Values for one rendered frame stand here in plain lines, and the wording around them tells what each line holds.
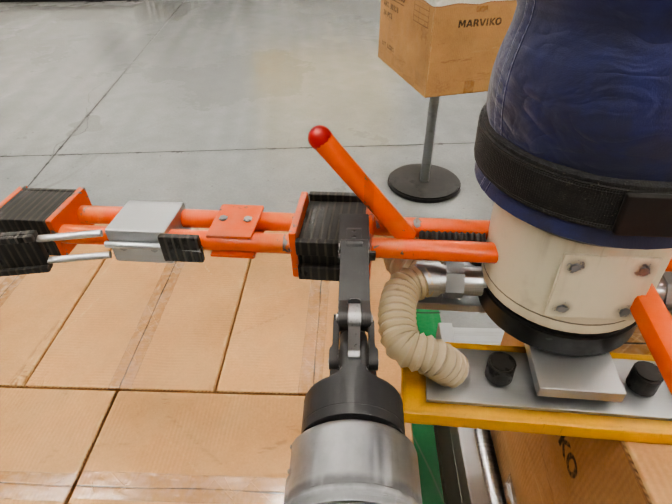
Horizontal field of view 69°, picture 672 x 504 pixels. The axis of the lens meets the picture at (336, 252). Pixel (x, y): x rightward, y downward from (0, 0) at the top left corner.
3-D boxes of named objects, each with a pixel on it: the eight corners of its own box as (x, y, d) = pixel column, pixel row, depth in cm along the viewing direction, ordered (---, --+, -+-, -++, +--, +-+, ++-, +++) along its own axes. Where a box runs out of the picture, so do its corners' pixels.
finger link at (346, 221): (337, 264, 46) (337, 258, 45) (339, 219, 51) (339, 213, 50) (370, 264, 46) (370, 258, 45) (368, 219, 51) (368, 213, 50)
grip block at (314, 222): (374, 231, 59) (375, 189, 56) (369, 286, 52) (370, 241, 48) (306, 228, 60) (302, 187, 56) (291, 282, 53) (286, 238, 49)
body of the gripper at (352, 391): (296, 411, 32) (307, 309, 39) (302, 474, 38) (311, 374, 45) (411, 414, 32) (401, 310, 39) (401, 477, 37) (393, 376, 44)
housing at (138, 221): (193, 230, 60) (185, 199, 58) (173, 266, 55) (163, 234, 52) (139, 228, 61) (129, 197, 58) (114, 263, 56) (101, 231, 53)
